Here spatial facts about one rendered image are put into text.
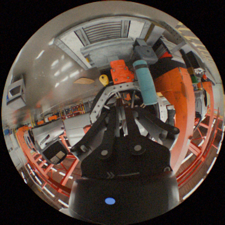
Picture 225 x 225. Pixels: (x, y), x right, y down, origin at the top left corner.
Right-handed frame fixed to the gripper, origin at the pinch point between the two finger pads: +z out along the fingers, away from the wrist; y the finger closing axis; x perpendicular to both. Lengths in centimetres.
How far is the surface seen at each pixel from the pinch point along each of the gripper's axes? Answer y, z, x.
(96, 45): -8, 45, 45
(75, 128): -67, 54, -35
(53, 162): -299, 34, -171
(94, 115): -19.7, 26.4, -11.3
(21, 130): -358, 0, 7
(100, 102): -13.5, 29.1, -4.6
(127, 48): 18, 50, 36
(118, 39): 13, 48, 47
